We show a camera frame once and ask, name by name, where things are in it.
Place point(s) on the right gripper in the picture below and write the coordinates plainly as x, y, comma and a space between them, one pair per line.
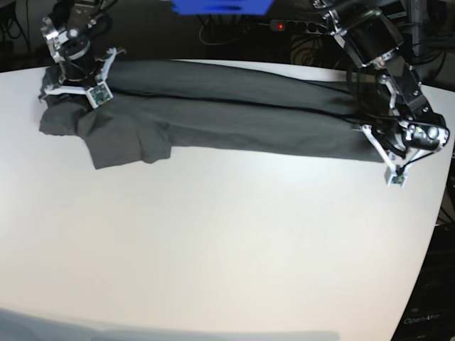
69, 78

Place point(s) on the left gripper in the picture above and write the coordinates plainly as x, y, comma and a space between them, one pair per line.
401, 144

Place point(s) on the dark grey T-shirt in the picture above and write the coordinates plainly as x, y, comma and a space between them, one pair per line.
162, 104

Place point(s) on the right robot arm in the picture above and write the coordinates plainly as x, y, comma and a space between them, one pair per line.
69, 32

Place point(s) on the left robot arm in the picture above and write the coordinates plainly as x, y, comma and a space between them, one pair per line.
371, 40

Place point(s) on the blue plastic bin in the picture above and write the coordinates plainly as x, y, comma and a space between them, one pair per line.
231, 7

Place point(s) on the black power strip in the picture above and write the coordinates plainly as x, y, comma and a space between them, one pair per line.
297, 27

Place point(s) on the black OpenArm base box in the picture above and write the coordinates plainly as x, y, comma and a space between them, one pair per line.
429, 314

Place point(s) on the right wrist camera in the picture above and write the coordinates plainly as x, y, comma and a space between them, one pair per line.
99, 95

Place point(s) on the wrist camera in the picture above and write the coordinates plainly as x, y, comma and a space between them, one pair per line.
396, 177
99, 95

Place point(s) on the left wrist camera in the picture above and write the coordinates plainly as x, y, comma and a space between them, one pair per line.
396, 177

